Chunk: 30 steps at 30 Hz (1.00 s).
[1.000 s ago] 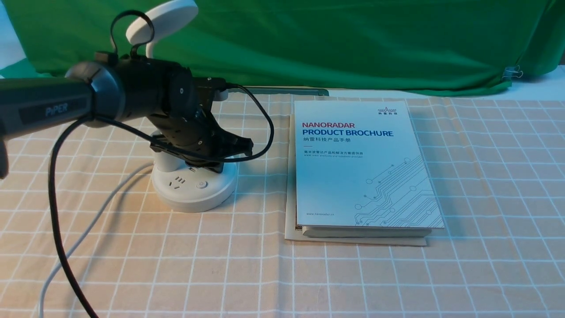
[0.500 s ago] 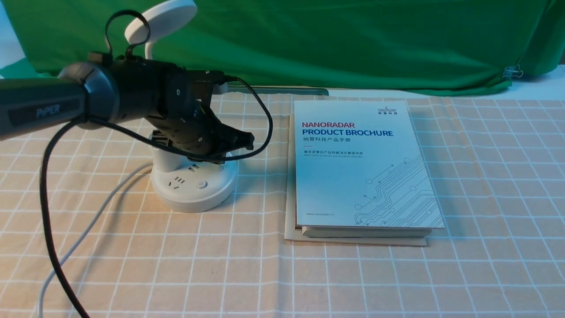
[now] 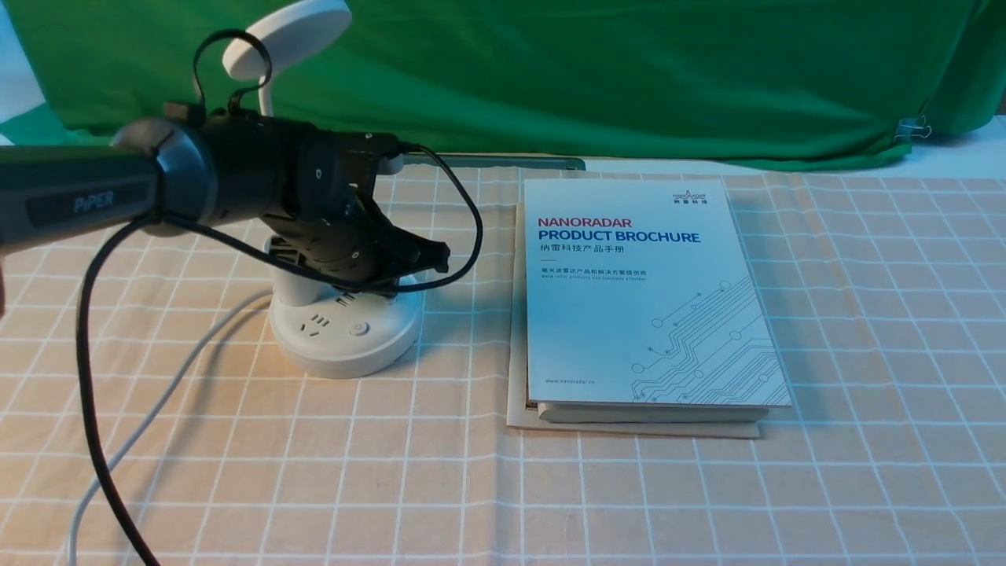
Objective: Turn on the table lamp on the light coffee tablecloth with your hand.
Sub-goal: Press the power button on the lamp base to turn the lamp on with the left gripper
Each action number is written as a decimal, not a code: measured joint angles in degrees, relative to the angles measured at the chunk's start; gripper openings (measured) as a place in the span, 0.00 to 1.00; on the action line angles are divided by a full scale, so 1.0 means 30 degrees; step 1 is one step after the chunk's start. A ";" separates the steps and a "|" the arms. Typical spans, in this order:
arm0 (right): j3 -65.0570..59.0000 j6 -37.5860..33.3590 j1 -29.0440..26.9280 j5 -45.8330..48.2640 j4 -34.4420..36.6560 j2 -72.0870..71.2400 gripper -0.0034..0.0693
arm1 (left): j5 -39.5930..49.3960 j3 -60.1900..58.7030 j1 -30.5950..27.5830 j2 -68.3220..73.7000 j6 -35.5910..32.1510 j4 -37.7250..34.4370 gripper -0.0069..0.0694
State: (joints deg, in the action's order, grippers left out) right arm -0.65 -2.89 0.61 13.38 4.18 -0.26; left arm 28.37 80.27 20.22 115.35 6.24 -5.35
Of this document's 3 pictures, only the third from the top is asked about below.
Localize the beige checkered tablecloth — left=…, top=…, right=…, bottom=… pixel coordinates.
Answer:
left=2, top=167, right=1004, bottom=565

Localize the white product brochure book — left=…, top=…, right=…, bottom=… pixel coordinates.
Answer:
left=522, top=178, right=793, bottom=424

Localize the green backdrop cloth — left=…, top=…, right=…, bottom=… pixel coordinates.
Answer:
left=0, top=0, right=1006, bottom=172

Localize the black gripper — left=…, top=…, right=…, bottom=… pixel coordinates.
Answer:
left=263, top=130, right=450, bottom=297

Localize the grey metal bar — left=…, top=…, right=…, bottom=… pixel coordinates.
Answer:
left=439, top=154, right=588, bottom=171

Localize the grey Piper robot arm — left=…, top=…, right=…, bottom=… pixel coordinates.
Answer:
left=1, top=112, right=450, bottom=295

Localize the white desk lamp with sockets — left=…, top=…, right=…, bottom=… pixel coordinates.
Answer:
left=222, top=0, right=425, bottom=380

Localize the silver binder clip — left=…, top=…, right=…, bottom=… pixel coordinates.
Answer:
left=892, top=116, right=933, bottom=144

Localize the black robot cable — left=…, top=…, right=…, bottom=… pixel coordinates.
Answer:
left=75, top=30, right=484, bottom=566

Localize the white lamp power cord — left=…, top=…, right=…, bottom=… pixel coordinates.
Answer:
left=67, top=289, right=274, bottom=566

